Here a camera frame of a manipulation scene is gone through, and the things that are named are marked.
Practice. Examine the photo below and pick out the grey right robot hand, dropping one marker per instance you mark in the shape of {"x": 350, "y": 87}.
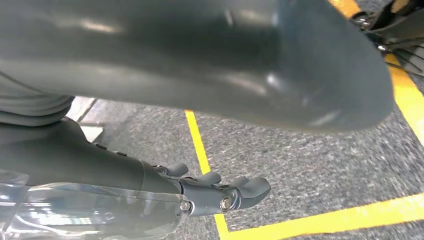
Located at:
{"x": 198, "y": 59}

